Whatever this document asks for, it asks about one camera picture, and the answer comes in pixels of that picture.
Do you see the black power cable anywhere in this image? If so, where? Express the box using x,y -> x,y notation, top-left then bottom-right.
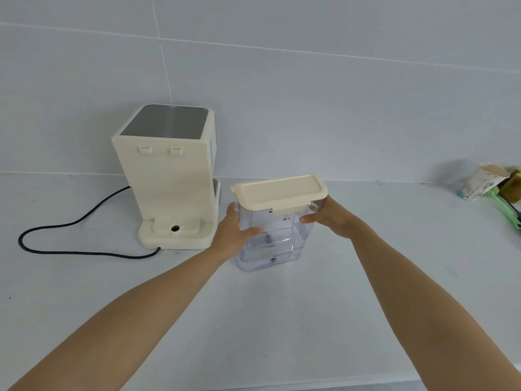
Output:
18,185 -> 162,259

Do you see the cream water dispenser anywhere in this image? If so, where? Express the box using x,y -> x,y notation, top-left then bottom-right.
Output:
112,103 -> 222,250

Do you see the person's right forearm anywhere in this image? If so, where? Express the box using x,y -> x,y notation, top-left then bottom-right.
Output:
349,219 -> 521,391

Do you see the green brush handle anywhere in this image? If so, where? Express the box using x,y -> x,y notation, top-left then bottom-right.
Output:
484,188 -> 521,230

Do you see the printed paper cup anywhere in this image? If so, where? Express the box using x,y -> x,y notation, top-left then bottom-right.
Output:
456,162 -> 510,203

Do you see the clear water tank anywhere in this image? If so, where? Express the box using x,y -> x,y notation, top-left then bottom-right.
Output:
233,195 -> 329,273

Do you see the person's left forearm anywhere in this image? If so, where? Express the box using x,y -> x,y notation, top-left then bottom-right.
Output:
8,247 -> 232,391

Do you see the cream tank lid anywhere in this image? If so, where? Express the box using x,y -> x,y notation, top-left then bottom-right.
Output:
231,174 -> 329,212

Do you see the yellow sponge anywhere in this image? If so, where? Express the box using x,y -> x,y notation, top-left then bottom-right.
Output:
499,168 -> 521,204

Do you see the person's right hand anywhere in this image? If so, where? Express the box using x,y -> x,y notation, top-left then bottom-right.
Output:
300,195 -> 365,241

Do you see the person's left hand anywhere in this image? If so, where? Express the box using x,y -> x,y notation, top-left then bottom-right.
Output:
210,202 -> 264,262

